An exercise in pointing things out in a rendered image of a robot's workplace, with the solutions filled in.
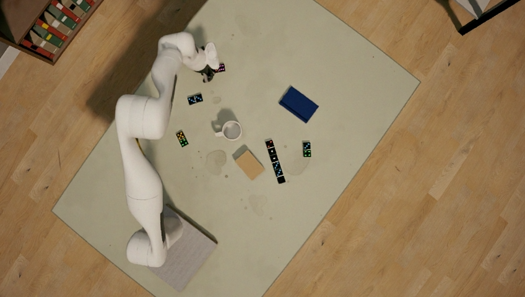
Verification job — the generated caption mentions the dark blue rectangular block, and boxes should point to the dark blue rectangular block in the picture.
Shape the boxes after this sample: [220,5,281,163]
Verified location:
[279,86,319,124]

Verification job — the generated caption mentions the white mug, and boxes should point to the white mug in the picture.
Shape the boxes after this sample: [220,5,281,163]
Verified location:
[215,121,243,141]

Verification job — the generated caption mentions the black domino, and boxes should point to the black domino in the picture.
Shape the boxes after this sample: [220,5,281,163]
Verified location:
[211,64,225,73]
[188,94,203,105]
[274,168,286,184]
[266,140,276,156]
[176,131,188,147]
[303,142,311,157]
[270,154,281,170]

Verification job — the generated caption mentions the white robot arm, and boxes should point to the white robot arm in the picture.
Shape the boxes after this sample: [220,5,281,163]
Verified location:
[115,32,220,267]

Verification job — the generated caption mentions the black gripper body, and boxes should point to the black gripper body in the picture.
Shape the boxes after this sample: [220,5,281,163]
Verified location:
[195,64,210,75]

